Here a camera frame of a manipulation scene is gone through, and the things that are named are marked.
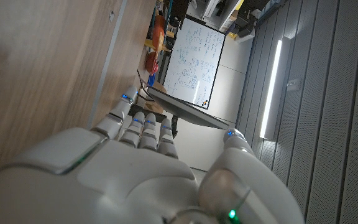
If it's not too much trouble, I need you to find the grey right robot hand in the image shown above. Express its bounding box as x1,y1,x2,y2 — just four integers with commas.
0,85,306,224

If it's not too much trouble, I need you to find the flat computer monitor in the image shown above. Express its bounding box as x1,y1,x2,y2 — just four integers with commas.
147,86,230,130

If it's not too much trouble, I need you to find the red bowl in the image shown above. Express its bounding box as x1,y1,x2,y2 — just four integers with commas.
144,51,160,75

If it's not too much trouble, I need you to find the whiteboard with writing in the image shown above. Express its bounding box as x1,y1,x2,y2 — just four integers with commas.
162,15,227,110

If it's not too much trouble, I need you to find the teal orange toy airplane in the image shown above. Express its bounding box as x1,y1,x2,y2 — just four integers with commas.
144,14,175,54

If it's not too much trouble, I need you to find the long ceiling light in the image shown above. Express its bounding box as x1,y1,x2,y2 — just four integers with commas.
259,36,291,140

